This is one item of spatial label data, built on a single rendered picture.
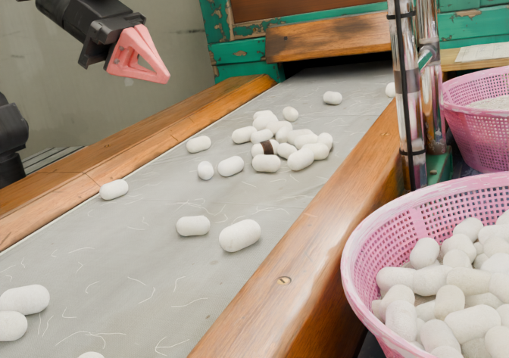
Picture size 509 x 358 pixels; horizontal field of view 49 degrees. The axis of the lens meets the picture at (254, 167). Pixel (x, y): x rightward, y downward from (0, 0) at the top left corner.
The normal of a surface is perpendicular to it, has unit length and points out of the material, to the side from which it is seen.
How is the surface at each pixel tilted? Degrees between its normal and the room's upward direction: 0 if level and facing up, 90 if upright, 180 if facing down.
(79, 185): 45
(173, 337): 0
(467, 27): 90
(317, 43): 67
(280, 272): 0
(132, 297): 0
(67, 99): 90
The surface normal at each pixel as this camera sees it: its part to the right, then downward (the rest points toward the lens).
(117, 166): 0.51, -0.67
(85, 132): -0.38, 0.36
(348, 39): -0.46, -0.05
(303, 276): -0.17, -0.94
